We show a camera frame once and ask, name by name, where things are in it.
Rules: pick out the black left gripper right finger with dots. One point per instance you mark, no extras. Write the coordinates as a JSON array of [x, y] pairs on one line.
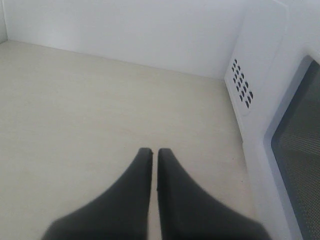
[[188, 212]]

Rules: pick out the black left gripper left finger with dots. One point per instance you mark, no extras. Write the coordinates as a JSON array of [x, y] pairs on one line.
[[120, 213]]

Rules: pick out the white microwave door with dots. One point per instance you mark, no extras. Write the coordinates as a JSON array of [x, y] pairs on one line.
[[293, 142]]

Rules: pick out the white Midea microwave oven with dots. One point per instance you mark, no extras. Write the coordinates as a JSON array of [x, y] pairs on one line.
[[274, 37]]

